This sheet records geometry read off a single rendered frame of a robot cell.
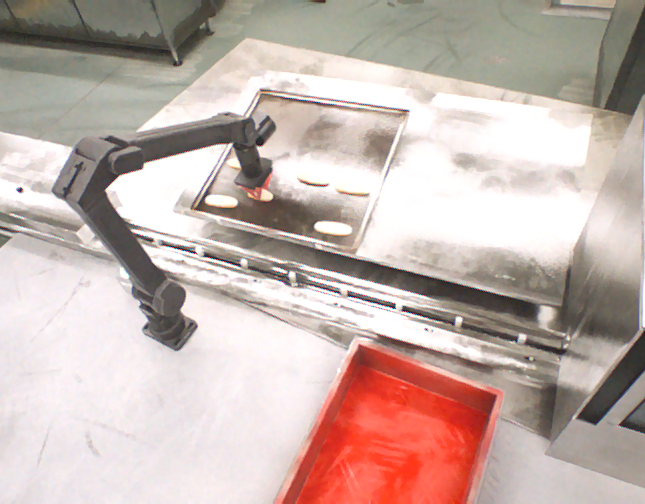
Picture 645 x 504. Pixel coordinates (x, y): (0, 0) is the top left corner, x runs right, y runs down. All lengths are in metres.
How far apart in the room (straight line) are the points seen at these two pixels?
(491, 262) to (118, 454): 0.95
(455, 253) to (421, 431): 0.43
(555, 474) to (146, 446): 0.84
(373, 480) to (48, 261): 1.10
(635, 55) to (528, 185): 1.32
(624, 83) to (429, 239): 1.60
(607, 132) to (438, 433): 1.14
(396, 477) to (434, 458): 0.09
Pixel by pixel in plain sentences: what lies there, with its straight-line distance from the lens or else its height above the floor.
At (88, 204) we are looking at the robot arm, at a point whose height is 1.30.
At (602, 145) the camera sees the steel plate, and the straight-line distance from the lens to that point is 1.79.
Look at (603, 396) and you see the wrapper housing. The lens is 1.09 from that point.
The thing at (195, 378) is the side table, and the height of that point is 0.82.
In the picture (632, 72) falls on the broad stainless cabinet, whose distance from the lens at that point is 2.66.
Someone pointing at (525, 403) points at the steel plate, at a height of 0.82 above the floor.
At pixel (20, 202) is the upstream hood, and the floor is 0.92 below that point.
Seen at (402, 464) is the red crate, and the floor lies 0.82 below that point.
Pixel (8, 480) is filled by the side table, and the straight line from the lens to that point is 1.34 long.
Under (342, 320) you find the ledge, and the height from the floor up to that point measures 0.86.
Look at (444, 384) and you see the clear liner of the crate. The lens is 1.09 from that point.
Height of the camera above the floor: 1.87
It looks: 50 degrees down
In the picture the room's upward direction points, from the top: 9 degrees counter-clockwise
